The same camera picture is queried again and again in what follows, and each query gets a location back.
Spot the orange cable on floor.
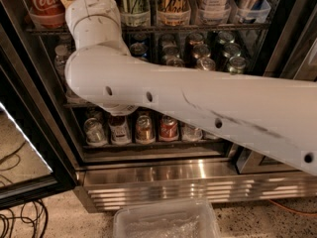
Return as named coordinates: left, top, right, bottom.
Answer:
left=267, top=198, right=317, bottom=216

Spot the green tall can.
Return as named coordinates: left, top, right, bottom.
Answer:
left=117, top=0, right=151, bottom=28

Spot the brown juice bottle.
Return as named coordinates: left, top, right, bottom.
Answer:
left=108, top=116, right=132, bottom=145

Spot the gold brown can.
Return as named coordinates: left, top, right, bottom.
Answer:
left=196, top=58, right=216, bottom=71

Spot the white labelled bottle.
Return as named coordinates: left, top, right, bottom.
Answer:
left=197, top=0, right=231, bottom=25

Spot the gold tall can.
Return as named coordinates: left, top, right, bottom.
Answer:
left=157, top=0, right=190, bottom=27

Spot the small red Coke can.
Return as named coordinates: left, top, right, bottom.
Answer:
left=158, top=115, right=179, bottom=142

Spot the clear plastic bin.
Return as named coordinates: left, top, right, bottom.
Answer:
left=113, top=198, right=221, bottom=238

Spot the open glass fridge door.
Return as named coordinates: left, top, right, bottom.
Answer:
left=0, top=53, right=75, bottom=209

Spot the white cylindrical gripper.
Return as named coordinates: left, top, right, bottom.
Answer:
left=60, top=0, right=120, bottom=34

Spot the right closed fridge door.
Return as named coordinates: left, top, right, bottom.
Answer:
left=235, top=0, right=317, bottom=175

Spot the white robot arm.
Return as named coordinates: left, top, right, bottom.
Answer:
left=60, top=0, right=317, bottom=175

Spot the silver can bottom shelf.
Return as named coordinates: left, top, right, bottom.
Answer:
left=83, top=118, right=108, bottom=147

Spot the left bottom water bottle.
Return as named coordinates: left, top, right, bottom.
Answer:
left=181, top=124, right=202, bottom=142

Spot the gold can bottom shelf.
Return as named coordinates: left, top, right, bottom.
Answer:
left=136, top=115, right=155, bottom=144

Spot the front clear water bottle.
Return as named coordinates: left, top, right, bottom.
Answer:
left=54, top=45, right=70, bottom=82

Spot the left red Coca-Cola can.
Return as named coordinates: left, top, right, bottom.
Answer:
left=30, top=0, right=64, bottom=29

